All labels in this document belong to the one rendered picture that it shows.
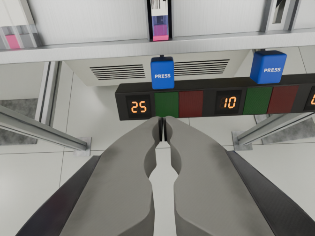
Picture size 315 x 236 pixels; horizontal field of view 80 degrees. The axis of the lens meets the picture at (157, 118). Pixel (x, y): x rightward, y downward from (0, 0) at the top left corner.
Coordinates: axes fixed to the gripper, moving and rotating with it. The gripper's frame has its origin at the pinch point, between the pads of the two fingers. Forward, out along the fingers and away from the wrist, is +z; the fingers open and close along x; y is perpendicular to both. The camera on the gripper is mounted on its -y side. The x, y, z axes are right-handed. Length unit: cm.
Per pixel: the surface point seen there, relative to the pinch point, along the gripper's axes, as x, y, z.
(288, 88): 14.7, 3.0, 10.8
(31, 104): -68, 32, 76
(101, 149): -30, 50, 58
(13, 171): -72, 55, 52
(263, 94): 12.0, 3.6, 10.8
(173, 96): 1.2, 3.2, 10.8
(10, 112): -38, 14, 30
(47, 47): -10.5, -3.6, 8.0
